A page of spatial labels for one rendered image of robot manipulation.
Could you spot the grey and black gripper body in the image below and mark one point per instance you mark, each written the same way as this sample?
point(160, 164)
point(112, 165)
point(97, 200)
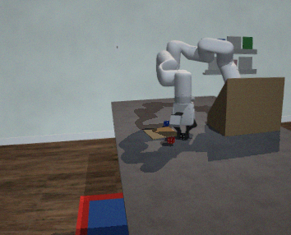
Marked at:
point(188, 112)

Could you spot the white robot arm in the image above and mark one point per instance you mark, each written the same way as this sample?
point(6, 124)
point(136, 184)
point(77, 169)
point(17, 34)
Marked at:
point(168, 63)

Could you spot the black die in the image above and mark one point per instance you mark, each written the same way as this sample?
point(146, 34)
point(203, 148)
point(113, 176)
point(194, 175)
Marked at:
point(182, 136)

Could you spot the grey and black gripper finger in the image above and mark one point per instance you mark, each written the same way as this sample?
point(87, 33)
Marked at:
point(188, 128)
point(178, 132)

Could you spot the red die with white pips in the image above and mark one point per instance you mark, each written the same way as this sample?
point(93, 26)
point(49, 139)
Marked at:
point(170, 140)

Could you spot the tan flat mat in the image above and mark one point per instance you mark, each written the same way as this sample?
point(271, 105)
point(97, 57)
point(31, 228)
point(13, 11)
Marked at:
point(160, 132)

